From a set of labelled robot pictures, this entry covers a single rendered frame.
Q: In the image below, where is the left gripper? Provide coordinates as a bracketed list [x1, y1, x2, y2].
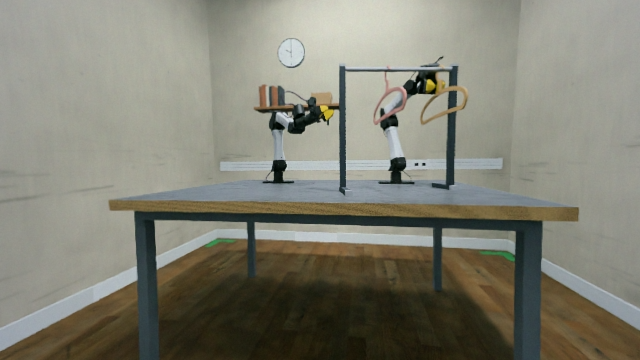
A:
[418, 79, 445, 95]

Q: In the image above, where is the tan clothes hanger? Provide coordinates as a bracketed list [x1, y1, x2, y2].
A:
[420, 72, 468, 125]

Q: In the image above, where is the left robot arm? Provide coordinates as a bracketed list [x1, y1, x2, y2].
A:
[378, 72, 436, 184]

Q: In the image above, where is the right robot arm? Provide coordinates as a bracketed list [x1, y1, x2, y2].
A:
[262, 97, 317, 183]

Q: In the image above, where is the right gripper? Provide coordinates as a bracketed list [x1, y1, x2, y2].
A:
[304, 106, 334, 125]

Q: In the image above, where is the pink clothes hanger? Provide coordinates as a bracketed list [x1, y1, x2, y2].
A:
[373, 72, 407, 125]

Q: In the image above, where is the dark grey hanging rack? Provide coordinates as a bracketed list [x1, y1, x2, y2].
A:
[339, 63, 458, 196]

